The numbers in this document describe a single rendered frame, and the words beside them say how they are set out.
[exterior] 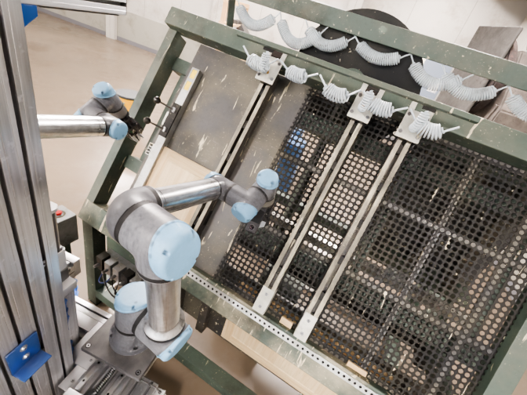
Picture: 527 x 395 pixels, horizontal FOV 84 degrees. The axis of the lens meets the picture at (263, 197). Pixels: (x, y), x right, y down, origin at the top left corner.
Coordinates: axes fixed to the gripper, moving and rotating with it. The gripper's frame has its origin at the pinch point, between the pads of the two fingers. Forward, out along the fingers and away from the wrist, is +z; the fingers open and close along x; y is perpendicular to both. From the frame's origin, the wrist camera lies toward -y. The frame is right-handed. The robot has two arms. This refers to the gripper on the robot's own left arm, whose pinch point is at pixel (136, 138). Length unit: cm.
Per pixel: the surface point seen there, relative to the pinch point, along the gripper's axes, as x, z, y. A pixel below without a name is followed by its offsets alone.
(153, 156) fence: 1.2, 17.4, 0.7
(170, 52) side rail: 50, -3, -30
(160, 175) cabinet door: -3.7, 22.5, 9.9
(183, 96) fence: 35.1, 2.9, -4.7
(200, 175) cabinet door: 10.2, 17.9, 29.8
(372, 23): 132, -9, 49
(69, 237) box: -60, 30, -4
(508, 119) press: 370, 200, 171
